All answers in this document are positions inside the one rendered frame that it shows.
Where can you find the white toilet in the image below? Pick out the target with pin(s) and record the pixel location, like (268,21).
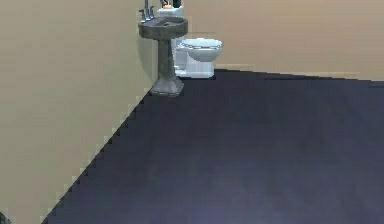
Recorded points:
(196,53)

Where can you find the black bottle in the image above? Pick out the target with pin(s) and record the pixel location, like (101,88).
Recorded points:
(177,3)

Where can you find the grey metal sink faucet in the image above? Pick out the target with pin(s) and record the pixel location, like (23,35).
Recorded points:
(146,11)

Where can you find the orange and black small object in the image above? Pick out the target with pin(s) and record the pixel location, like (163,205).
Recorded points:
(166,4)

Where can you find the dark grey object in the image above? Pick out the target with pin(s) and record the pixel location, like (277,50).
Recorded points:
(3,219)

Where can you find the grey stone pedestal sink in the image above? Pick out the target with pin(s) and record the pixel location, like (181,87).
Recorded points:
(165,60)

